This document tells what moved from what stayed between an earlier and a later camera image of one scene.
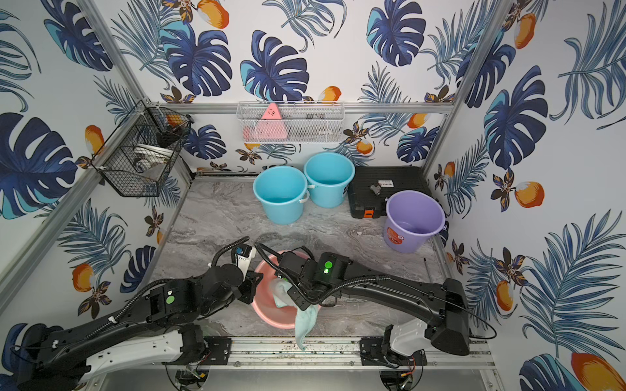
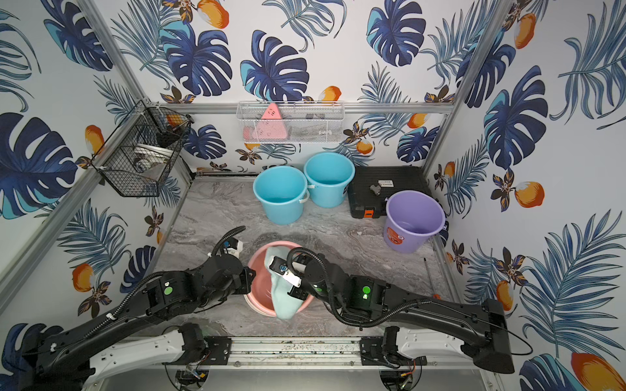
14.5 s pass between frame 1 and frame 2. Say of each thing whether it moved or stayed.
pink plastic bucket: moved
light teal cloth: moved
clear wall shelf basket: stayed
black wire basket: stayed
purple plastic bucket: stayed
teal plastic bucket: stayed
